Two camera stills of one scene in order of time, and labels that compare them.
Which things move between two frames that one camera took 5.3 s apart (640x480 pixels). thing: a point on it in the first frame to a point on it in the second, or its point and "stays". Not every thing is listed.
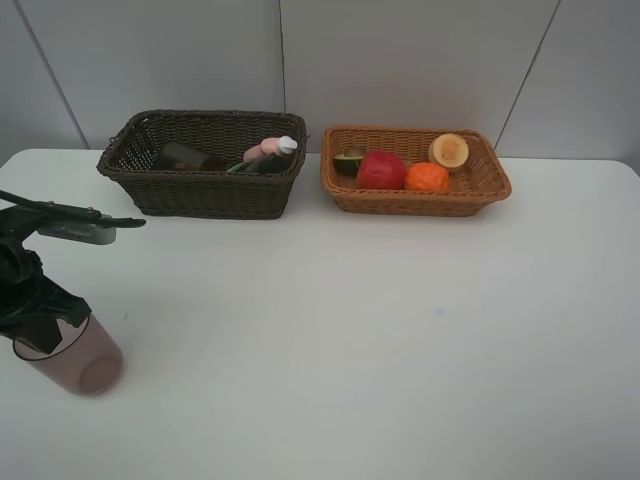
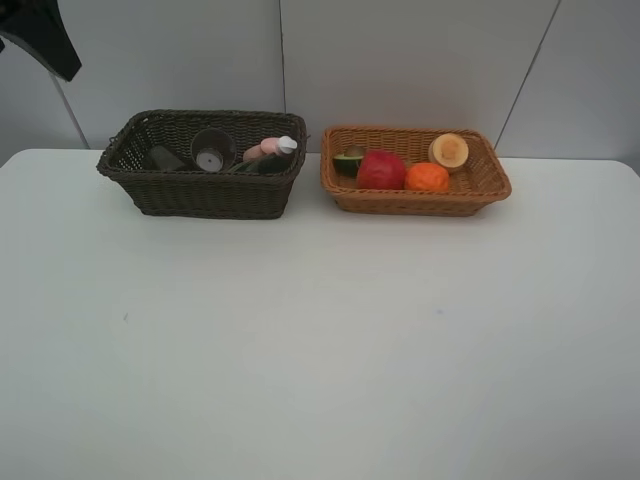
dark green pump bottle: [270, 164] stays
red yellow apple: [380, 170] stays
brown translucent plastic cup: [175, 156] to [160, 159]
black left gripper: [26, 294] to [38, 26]
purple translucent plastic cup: [87, 360] to [213, 150]
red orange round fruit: [448, 150] stays
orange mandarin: [426, 176] stays
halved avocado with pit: [347, 166] stays
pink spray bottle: [270, 145] stays
